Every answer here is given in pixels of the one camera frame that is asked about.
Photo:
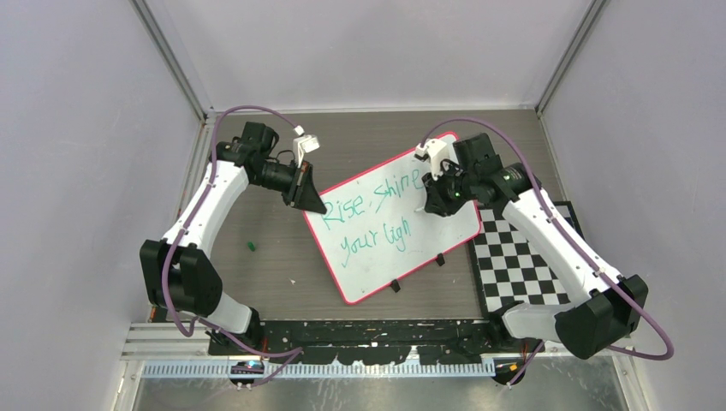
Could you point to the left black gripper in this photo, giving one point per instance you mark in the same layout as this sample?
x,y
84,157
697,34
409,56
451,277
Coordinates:
x,y
303,192

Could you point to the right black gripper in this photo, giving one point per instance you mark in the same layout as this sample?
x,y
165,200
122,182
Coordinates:
x,y
436,200

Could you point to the pink-framed whiteboard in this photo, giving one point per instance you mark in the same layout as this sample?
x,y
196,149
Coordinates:
x,y
371,235

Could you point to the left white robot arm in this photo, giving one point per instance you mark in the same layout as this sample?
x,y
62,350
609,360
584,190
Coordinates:
x,y
177,270

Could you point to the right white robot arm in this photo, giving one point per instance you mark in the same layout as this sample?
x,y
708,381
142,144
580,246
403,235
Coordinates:
x,y
603,306

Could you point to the black white checkerboard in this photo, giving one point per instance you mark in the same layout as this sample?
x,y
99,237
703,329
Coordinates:
x,y
506,268

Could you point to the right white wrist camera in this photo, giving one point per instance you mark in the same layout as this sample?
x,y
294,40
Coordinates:
x,y
433,151

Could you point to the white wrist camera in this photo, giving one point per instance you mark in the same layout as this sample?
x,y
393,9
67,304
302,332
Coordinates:
x,y
303,144
433,151

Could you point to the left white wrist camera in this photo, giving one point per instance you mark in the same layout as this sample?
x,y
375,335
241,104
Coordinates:
x,y
303,144

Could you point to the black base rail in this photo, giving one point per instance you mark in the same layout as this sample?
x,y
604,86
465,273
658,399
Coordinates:
x,y
384,342

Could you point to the slotted cable duct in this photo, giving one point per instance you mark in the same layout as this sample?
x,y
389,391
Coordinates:
x,y
241,369

